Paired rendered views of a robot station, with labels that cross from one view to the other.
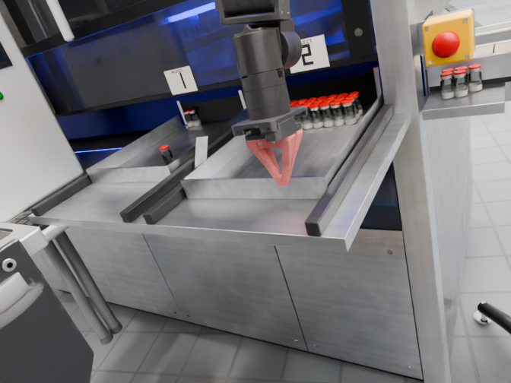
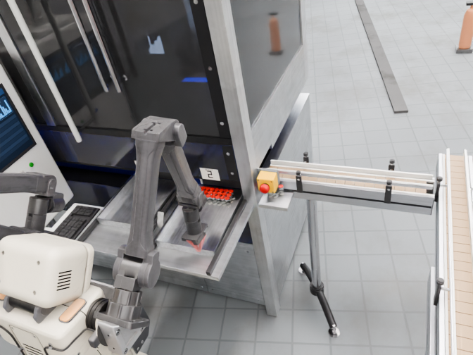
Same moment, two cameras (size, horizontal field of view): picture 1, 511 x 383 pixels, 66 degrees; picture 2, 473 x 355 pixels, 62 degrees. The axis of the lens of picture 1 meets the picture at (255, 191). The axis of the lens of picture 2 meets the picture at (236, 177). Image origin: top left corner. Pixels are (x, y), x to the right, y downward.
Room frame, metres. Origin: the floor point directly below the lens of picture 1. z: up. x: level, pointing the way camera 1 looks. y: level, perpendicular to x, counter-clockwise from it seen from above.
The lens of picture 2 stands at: (-0.56, -0.08, 2.03)
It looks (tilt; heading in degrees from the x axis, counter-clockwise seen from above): 38 degrees down; 351
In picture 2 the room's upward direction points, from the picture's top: 12 degrees counter-clockwise
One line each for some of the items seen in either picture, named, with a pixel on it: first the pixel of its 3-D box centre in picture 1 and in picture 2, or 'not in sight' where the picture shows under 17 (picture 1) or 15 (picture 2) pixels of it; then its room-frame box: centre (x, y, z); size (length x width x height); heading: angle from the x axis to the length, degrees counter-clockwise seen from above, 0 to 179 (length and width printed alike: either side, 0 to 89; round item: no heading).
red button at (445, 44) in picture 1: (445, 43); (265, 187); (0.63, -0.37, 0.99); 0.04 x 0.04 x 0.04; 53
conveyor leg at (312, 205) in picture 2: not in sight; (314, 246); (0.70, -0.59, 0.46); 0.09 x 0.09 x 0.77; 53
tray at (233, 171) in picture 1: (290, 142); (201, 218); (0.68, -0.09, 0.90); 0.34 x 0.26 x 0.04; 144
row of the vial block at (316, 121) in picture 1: (311, 116); (211, 199); (0.77, -0.16, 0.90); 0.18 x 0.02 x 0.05; 54
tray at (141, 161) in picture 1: (176, 141); (141, 198); (0.93, 0.15, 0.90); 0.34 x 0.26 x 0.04; 143
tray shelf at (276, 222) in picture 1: (219, 162); (167, 219); (0.77, 0.05, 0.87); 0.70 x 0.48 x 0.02; 53
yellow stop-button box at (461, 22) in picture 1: (449, 37); (268, 180); (0.67, -0.40, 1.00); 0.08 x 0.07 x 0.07; 143
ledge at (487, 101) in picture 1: (464, 98); (277, 196); (0.69, -0.43, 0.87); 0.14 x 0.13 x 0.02; 143
